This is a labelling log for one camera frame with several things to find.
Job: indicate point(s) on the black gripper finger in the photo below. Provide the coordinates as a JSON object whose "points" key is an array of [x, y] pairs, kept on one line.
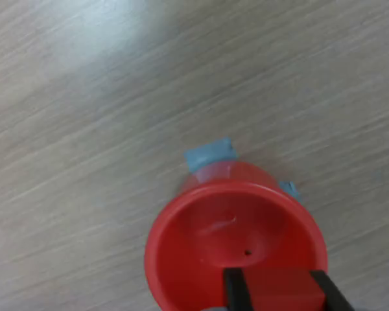
{"points": [[332, 294], [238, 291]]}

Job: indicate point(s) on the red cube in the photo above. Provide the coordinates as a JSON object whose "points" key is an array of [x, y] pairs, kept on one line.
{"points": [[278, 285]]}

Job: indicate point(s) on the red plastic cup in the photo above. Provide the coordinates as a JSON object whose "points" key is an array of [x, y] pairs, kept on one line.
{"points": [[214, 233]]}

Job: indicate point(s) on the small grey-blue tape piece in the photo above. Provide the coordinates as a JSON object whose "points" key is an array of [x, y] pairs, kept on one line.
{"points": [[290, 189]]}

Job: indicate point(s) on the wide grey-blue tape piece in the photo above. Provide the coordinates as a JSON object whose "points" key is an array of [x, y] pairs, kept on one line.
{"points": [[207, 154]]}

